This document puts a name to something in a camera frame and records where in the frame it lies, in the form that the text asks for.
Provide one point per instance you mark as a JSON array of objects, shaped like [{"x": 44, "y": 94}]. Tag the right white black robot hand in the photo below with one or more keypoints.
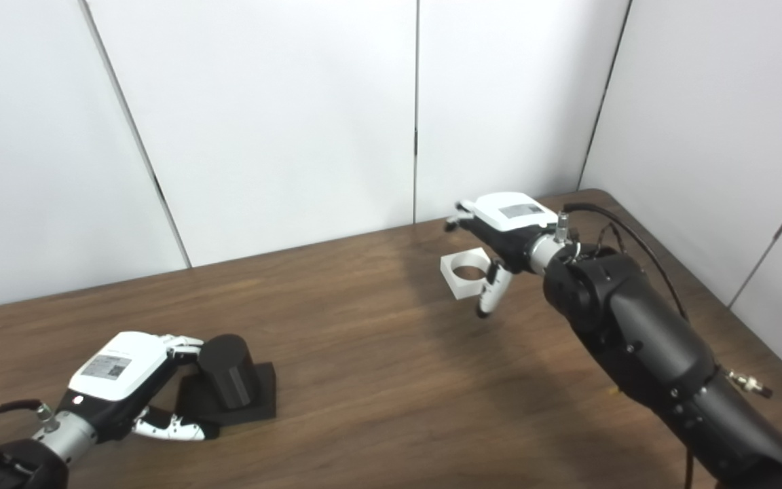
[{"x": 510, "y": 224}]

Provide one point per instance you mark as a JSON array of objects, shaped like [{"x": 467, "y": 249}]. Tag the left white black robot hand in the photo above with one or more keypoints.
[{"x": 116, "y": 370}]

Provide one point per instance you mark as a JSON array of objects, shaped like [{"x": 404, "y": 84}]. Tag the white square piece with hole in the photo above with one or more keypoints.
[{"x": 455, "y": 285}]

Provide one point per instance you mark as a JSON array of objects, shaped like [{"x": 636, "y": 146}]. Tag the black peg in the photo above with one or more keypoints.
[{"x": 228, "y": 373}]

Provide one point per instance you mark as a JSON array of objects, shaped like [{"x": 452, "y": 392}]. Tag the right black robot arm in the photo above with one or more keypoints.
[{"x": 649, "y": 346}]

